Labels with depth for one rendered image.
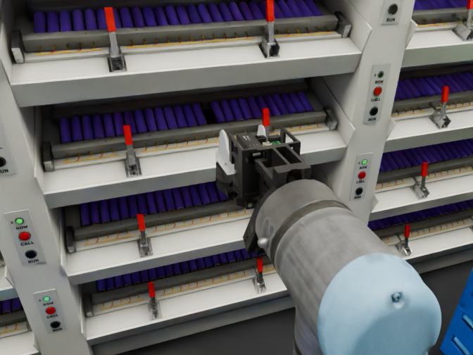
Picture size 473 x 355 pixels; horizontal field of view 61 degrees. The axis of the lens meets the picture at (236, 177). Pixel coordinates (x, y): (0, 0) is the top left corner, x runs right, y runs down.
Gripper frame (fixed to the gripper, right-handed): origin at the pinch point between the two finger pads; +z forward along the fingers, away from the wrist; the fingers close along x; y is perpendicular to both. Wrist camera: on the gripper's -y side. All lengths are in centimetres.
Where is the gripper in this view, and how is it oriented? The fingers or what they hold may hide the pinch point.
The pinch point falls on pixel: (234, 153)
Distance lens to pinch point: 59.9
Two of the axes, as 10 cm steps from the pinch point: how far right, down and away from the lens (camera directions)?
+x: -9.5, 1.6, -2.6
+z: -3.1, -4.6, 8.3
